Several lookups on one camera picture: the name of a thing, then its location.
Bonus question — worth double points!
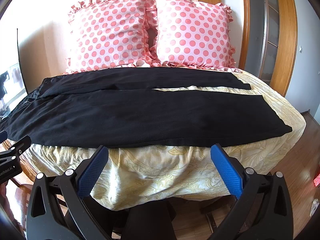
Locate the pink polka dot pillow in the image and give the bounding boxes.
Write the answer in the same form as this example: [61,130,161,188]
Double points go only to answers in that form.
[147,0,238,72]
[66,0,156,74]

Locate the left pink polka dot pillow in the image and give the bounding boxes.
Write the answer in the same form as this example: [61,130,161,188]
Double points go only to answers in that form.
[66,0,156,74]

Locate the yellow patterned bedspread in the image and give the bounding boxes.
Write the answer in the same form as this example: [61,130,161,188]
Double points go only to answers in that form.
[21,72,306,210]

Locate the black pants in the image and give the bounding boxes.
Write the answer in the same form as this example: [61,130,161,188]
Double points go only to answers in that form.
[1,67,292,148]

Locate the right pink polka dot pillow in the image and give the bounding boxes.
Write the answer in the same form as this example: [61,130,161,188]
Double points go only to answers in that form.
[147,0,238,72]

